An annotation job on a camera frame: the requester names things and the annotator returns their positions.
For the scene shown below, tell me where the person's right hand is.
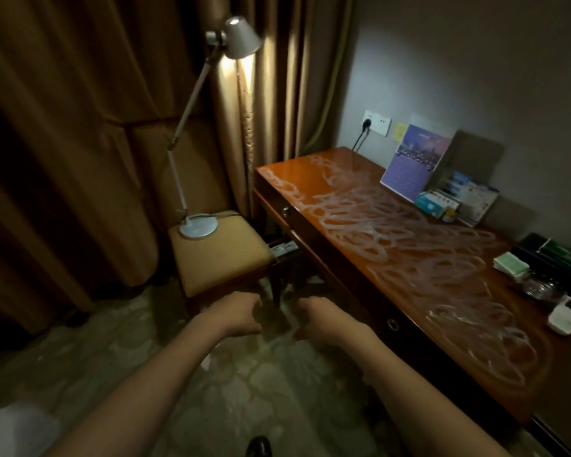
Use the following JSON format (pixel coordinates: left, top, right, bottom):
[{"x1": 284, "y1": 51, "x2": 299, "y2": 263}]
[{"x1": 295, "y1": 296, "x2": 372, "y2": 347}]

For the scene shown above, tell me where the person's left hand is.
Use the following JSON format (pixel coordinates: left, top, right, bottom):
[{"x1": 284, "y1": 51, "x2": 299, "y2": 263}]
[{"x1": 198, "y1": 290, "x2": 264, "y2": 339}]

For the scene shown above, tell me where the small teal box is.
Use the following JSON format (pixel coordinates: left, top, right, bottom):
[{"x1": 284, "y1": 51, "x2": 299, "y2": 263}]
[{"x1": 416, "y1": 190, "x2": 460, "y2": 223}]

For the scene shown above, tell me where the purple desk calendar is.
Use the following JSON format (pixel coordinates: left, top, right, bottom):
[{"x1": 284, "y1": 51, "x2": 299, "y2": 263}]
[{"x1": 379, "y1": 114, "x2": 458, "y2": 204}]

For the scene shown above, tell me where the small green white packet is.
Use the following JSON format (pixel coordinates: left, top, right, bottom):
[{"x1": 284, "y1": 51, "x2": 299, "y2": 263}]
[{"x1": 493, "y1": 251, "x2": 532, "y2": 281}]

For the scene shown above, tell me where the clear glass ashtray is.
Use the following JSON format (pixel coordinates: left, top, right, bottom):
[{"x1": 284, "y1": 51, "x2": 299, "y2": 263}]
[{"x1": 523, "y1": 273, "x2": 565, "y2": 303}]

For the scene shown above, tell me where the person's left forearm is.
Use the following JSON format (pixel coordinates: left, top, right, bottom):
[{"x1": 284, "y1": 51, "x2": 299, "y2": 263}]
[{"x1": 48, "y1": 323, "x2": 228, "y2": 457}]

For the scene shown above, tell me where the person's right forearm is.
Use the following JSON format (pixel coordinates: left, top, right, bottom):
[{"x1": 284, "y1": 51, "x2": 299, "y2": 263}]
[{"x1": 347, "y1": 328, "x2": 510, "y2": 457}]

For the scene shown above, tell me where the reddish wooden desk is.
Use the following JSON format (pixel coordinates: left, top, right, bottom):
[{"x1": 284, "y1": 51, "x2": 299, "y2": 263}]
[{"x1": 254, "y1": 147, "x2": 571, "y2": 427}]

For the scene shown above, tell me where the person's black shoe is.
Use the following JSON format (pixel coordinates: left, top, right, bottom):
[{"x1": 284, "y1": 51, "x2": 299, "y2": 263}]
[{"x1": 246, "y1": 435, "x2": 273, "y2": 457}]

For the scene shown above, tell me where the beige padded stool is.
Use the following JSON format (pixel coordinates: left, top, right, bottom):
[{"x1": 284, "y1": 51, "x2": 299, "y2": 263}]
[{"x1": 168, "y1": 212, "x2": 275, "y2": 315}]

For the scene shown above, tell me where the black tissue box green label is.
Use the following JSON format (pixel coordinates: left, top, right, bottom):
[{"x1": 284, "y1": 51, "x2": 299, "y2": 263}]
[{"x1": 514, "y1": 233, "x2": 571, "y2": 303}]

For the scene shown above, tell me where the brown curtain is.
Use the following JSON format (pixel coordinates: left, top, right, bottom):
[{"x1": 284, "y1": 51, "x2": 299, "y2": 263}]
[{"x1": 0, "y1": 0, "x2": 358, "y2": 350}]

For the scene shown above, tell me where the white remote control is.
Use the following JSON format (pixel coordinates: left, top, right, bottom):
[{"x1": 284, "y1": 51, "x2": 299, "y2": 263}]
[{"x1": 547, "y1": 295, "x2": 571, "y2": 337}]

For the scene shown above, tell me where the white bed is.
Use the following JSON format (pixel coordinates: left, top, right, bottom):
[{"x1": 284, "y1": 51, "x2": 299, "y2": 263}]
[{"x1": 0, "y1": 404, "x2": 63, "y2": 457}]

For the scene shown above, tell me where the black plug with cable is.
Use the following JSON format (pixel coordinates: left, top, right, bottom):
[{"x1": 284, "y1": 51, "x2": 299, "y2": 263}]
[{"x1": 350, "y1": 117, "x2": 374, "y2": 154}]

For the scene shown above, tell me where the white wall outlet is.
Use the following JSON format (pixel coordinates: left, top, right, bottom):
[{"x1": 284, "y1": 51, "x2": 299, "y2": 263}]
[{"x1": 362, "y1": 110, "x2": 393, "y2": 137}]

